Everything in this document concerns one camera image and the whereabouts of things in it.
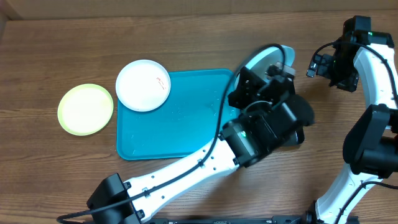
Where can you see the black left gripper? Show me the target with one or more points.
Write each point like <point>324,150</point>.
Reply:
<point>245,88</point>

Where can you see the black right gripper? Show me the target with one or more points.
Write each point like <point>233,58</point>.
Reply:
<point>351,84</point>

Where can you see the light blue plate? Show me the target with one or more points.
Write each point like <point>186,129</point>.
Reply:
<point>261,62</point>

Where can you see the pink plate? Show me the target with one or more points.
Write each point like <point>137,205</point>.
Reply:
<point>143,85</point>

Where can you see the yellow-green plate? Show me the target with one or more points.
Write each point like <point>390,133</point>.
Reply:
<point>85,109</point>

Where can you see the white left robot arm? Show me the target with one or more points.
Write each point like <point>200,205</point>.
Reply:
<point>272,113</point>

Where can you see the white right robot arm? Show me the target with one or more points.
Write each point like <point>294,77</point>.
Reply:
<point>367,57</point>

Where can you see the black plastic tray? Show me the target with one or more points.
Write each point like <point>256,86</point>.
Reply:
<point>295,139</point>

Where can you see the teal plastic tray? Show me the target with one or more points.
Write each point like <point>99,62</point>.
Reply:
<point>183,124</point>

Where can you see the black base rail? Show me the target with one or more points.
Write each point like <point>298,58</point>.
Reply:
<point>279,219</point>

